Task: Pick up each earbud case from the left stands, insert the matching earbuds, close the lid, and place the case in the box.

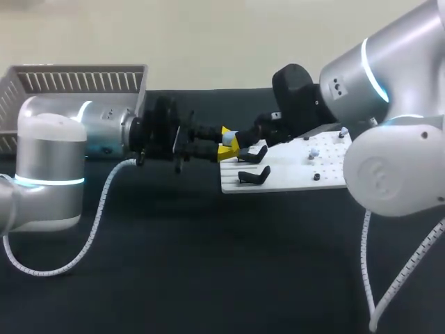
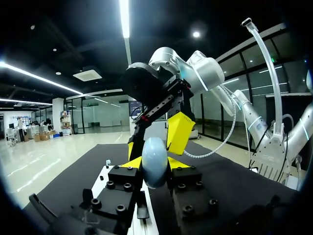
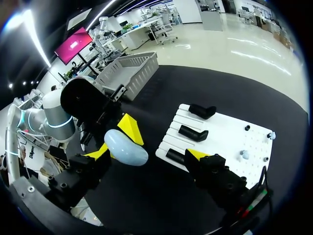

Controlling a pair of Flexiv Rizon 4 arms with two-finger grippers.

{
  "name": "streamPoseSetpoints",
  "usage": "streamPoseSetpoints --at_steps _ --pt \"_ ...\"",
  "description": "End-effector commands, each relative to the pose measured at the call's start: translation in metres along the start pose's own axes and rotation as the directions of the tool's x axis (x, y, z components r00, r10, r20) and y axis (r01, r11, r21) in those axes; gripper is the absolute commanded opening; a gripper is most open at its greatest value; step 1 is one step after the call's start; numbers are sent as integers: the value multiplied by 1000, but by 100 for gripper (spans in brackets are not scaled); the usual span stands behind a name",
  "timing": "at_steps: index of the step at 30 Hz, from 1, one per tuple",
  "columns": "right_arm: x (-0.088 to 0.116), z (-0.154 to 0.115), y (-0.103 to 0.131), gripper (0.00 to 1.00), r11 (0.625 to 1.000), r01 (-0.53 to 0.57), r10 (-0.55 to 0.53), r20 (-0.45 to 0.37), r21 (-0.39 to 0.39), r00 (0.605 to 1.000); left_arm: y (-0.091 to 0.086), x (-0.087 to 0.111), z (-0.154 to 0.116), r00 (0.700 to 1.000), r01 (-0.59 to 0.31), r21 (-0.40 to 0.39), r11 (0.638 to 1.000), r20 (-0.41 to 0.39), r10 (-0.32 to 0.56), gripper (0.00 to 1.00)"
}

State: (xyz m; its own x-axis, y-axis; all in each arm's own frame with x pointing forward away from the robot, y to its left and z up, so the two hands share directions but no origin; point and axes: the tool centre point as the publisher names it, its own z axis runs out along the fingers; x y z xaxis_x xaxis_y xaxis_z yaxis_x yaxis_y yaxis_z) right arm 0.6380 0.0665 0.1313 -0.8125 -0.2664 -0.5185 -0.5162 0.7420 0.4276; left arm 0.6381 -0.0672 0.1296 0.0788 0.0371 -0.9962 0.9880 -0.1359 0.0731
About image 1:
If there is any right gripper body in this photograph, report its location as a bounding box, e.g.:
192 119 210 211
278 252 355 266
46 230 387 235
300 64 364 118
270 63 341 144

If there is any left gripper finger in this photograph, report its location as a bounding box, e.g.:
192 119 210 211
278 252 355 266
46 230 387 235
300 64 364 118
189 121 238 144
186 141 241 164

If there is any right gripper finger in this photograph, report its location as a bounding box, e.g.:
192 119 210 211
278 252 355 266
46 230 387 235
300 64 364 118
236 116 283 150

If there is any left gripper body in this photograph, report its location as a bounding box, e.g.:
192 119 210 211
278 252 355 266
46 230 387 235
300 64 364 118
130 95 196 174

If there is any white plate with black stands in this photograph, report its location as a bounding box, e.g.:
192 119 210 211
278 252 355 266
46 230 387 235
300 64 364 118
219 123 353 194

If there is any grey slotted basket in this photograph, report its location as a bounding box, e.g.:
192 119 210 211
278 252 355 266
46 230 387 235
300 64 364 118
0 63 149 154

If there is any white cable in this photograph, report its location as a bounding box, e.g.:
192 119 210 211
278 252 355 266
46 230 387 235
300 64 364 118
361 207 445 333
2 158 138 276

